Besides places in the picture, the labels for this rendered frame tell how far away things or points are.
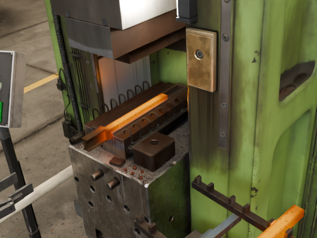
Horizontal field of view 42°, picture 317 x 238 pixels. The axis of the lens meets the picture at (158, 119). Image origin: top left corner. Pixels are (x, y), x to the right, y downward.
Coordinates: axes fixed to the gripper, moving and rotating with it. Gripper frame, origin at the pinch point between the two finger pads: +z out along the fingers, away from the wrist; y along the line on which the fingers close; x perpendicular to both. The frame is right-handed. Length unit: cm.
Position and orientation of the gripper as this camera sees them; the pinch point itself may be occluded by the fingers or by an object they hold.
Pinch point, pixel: (15, 186)
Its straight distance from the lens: 123.3
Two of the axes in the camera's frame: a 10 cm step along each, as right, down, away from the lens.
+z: 6.4, -4.2, 6.4
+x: -0.6, -8.6, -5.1
